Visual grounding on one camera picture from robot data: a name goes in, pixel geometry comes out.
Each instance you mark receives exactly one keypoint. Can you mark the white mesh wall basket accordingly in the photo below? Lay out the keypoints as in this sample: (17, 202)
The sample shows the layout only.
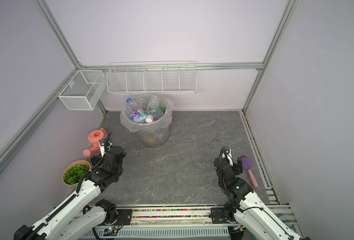
(84, 90)

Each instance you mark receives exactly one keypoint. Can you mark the white red label bottle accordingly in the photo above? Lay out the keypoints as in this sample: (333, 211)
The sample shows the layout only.
(157, 114)

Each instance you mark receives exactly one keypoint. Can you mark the green soda bottle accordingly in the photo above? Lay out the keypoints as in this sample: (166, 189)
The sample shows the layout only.
(163, 109)

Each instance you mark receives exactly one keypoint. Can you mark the white wire wall shelf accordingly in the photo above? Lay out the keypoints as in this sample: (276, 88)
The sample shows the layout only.
(152, 77)

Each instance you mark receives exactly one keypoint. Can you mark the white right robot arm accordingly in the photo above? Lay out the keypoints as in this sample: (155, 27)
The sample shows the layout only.
(244, 205)

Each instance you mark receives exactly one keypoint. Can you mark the light blue label bottle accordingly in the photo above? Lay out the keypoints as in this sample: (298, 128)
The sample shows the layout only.
(136, 112)

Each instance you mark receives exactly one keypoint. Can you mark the purple pink toy spade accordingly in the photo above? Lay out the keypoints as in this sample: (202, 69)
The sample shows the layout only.
(247, 164)

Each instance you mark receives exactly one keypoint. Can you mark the pink plastic watering can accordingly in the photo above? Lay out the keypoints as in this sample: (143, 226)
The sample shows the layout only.
(94, 139)

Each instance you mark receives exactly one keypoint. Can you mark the clear plastic bin liner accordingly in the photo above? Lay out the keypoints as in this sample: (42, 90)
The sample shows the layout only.
(143, 101)

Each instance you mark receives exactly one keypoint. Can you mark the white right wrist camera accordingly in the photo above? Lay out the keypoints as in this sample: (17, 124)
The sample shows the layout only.
(226, 153)

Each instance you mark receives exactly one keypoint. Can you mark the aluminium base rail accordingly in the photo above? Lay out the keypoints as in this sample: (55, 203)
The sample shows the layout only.
(203, 222)

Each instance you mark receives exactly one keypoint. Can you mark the grey mesh waste bin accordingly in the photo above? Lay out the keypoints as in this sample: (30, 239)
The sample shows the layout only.
(153, 139)

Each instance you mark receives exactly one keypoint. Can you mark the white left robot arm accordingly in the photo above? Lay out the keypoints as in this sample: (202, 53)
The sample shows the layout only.
(60, 224)

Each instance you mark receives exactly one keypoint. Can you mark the potted green plant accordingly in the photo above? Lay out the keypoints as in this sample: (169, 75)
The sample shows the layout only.
(73, 173)

